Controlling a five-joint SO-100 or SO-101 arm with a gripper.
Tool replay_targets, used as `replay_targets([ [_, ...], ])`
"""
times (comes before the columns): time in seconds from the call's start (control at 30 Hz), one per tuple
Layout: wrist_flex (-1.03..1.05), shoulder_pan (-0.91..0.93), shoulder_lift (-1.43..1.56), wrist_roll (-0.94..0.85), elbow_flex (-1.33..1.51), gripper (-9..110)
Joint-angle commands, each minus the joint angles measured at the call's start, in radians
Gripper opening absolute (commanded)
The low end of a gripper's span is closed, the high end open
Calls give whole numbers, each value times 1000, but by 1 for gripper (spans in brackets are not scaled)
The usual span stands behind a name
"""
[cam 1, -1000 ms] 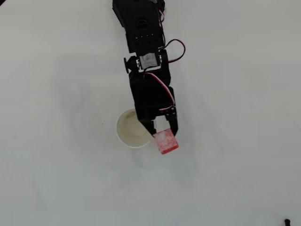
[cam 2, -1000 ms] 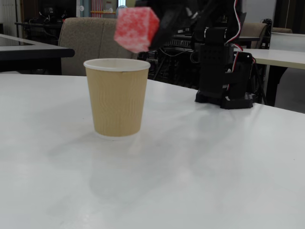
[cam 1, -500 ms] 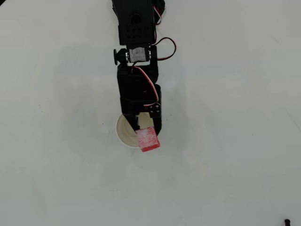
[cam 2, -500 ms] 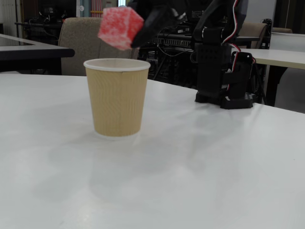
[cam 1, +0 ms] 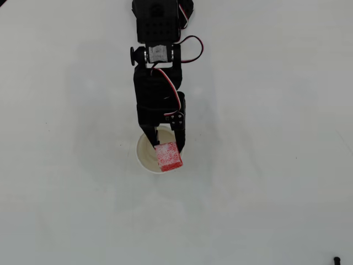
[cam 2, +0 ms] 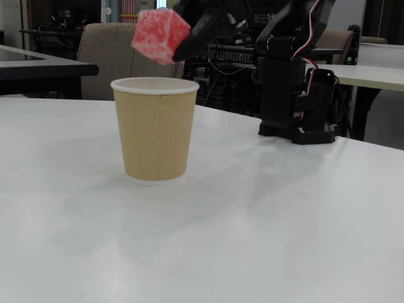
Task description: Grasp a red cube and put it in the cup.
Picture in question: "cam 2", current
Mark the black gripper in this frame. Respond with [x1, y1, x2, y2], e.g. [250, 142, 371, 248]
[172, 0, 253, 63]

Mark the red foam cube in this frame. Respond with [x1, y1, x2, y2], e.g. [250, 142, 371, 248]
[131, 8, 192, 66]

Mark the brown ribbed paper cup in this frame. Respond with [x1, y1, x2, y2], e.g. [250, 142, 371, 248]
[110, 76, 201, 186]

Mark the black equipment rack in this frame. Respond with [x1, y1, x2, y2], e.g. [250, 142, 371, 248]
[182, 30, 263, 117]

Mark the beige fabric chair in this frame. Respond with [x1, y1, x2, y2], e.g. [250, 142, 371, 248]
[76, 21, 191, 102]

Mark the dark cluttered bench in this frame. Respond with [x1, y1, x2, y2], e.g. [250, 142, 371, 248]
[18, 9, 86, 54]

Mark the beige background chair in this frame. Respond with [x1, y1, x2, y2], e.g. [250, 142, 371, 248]
[361, 35, 389, 45]
[315, 28, 356, 66]

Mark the dark edged desk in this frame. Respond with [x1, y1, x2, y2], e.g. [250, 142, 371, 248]
[0, 44, 100, 98]

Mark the white background table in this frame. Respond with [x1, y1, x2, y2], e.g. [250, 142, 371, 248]
[315, 62, 404, 141]

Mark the looped wrist servo cable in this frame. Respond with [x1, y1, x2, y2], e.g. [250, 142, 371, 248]
[292, 0, 328, 60]

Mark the base servo cable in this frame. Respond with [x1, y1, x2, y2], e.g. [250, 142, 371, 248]
[298, 66, 340, 122]

